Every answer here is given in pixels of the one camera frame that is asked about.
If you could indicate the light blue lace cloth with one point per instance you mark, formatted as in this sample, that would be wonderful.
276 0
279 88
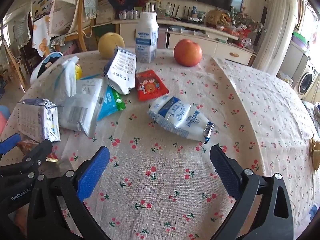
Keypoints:
91 5

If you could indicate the yellow pear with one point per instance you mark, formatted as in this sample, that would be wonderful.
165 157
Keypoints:
110 45

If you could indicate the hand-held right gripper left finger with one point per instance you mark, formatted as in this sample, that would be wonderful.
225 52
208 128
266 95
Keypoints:
93 175

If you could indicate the pack of small bottles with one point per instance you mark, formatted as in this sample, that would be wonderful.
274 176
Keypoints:
128 14

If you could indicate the pink storage case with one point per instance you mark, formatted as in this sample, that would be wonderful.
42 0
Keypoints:
162 38

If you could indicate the wooden chair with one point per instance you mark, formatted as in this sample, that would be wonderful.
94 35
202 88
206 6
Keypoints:
80 30

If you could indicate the white plastic packaging bag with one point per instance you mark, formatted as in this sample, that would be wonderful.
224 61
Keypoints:
80 105

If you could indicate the gold metal ornament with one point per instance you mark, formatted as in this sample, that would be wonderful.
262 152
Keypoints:
315 152

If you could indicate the white milk bottle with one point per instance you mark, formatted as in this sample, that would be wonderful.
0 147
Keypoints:
146 42

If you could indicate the red cartoon snack packet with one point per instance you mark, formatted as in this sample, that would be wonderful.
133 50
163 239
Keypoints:
150 85

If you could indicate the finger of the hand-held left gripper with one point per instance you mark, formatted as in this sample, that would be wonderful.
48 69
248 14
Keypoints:
37 152
10 143

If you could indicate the cherry print tablecloth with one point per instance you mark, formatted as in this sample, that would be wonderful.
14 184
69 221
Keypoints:
162 155

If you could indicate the white crinkled wrapper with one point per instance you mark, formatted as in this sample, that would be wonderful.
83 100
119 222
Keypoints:
65 77

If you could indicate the white blue milk pouch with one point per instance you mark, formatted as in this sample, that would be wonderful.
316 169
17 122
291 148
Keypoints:
175 115

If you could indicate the blue white bag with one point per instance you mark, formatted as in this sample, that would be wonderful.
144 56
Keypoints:
47 65

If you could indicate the gold candy wrapper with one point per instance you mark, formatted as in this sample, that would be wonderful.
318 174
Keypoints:
52 158

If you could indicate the golden fabric ornament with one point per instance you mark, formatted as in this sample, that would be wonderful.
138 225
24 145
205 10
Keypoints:
215 17

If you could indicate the orange print dining tablecloth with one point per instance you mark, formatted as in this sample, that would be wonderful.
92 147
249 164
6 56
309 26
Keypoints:
42 37

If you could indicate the stacked plastic basins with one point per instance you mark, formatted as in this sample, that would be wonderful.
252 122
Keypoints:
299 41

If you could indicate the white cardboard box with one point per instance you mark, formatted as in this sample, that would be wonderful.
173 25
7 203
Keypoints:
106 12

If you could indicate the yellow green snack packet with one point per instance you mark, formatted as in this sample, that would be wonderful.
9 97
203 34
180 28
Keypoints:
78 71

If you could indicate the washing machine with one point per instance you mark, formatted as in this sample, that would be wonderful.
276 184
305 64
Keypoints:
307 80

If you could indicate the white curtain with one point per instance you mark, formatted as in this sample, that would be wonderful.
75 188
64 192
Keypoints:
275 30

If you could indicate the red apple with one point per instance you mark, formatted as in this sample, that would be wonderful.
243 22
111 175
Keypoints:
188 52

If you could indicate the blue cartoon cow packet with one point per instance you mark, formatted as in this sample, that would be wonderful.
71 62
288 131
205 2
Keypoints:
111 101

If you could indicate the green capped water bottle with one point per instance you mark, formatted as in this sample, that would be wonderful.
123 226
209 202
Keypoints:
168 11

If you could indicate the white silver carton box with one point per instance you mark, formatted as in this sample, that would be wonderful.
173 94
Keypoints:
121 67

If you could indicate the small white milk carton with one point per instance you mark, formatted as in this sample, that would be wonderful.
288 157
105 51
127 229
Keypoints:
35 120

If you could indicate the cream chair cover cloth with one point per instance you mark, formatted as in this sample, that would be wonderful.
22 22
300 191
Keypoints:
65 12

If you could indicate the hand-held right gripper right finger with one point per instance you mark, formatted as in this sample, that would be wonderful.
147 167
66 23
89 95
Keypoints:
225 172

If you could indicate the dried flower bouquet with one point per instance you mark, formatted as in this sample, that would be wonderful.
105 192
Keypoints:
246 18

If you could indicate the cream television cabinet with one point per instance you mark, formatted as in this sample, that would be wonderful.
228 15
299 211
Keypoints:
225 50

